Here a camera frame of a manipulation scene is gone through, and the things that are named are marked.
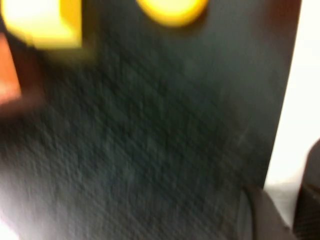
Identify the yellow rubber duck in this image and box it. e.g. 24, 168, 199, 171
134, 0, 210, 28

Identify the orange foam cube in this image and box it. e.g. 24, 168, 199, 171
0, 32, 24, 106

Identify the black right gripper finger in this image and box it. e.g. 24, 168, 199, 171
293, 138, 320, 240

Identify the yellow foam cube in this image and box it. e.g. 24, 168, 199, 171
0, 0, 84, 50

